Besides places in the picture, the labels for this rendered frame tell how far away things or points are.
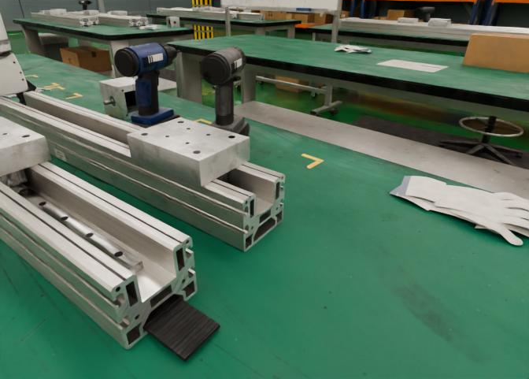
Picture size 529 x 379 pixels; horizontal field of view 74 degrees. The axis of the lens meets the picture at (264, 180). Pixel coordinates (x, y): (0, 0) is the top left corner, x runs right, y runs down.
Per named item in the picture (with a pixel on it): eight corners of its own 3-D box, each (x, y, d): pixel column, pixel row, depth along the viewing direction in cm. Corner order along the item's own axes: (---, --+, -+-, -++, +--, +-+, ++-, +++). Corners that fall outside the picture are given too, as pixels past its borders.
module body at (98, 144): (2, 131, 90) (-10, 98, 86) (42, 121, 97) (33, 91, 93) (243, 253, 49) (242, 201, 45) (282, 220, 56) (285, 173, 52)
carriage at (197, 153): (133, 172, 58) (126, 134, 55) (183, 151, 66) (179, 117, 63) (202, 203, 50) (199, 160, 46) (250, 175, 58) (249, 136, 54)
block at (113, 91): (97, 115, 102) (90, 83, 98) (131, 107, 110) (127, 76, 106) (116, 123, 97) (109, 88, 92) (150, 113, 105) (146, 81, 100)
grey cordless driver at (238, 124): (201, 157, 77) (193, 53, 67) (229, 128, 94) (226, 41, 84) (234, 161, 76) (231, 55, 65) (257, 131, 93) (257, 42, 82)
